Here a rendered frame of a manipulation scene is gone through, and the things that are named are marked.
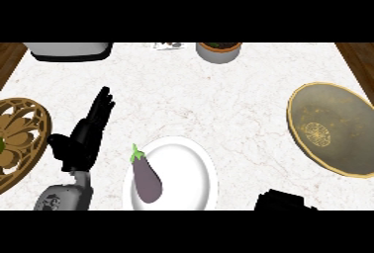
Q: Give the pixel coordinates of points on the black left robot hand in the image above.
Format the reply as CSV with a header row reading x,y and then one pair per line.
x,y
82,138

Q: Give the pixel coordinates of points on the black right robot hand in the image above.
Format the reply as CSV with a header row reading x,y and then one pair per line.
x,y
283,201

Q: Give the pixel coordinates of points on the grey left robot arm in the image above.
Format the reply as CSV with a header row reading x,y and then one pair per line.
x,y
65,194

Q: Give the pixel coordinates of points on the white plate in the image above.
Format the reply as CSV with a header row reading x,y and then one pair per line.
x,y
186,171

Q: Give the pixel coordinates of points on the grey bowl with gold rim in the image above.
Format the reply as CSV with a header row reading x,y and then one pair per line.
x,y
335,131

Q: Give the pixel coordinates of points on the carved wooden tray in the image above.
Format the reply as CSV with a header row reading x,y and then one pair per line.
x,y
22,138

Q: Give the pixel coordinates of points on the small green item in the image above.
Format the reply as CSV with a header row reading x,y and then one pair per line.
x,y
1,145

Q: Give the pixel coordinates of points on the purple eggplant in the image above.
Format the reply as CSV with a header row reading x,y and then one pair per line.
x,y
147,183

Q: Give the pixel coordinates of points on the white appliance with black base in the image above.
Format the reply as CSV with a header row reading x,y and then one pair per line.
x,y
68,51

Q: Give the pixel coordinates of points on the grey pot with brown rim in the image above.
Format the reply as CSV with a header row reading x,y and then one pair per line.
x,y
218,52

